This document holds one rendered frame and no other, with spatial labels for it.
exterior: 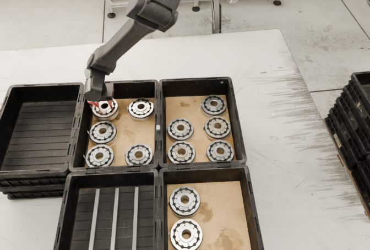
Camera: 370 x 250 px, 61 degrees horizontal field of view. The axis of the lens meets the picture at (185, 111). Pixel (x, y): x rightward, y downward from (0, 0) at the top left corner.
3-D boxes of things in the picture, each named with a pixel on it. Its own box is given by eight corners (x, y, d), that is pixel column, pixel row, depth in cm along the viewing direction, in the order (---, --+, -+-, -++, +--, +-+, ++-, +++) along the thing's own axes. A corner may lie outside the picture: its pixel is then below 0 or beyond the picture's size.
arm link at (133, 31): (179, 5, 77) (140, -15, 71) (177, 25, 75) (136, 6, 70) (114, 61, 112) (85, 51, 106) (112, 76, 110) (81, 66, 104)
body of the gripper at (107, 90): (113, 99, 117) (109, 86, 111) (85, 100, 116) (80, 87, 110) (114, 86, 120) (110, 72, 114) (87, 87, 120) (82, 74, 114)
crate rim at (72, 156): (86, 85, 128) (84, 81, 126) (158, 82, 129) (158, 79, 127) (69, 175, 104) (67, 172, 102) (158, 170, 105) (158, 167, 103)
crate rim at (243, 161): (158, 82, 129) (158, 79, 127) (230, 80, 130) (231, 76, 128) (158, 170, 105) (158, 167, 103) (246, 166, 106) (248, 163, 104)
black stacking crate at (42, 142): (22, 103, 135) (10, 85, 126) (91, 100, 136) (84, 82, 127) (-7, 190, 111) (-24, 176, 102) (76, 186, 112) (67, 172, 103)
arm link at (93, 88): (117, 59, 108) (92, 50, 104) (117, 83, 101) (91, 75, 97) (103, 80, 116) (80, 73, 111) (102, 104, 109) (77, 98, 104)
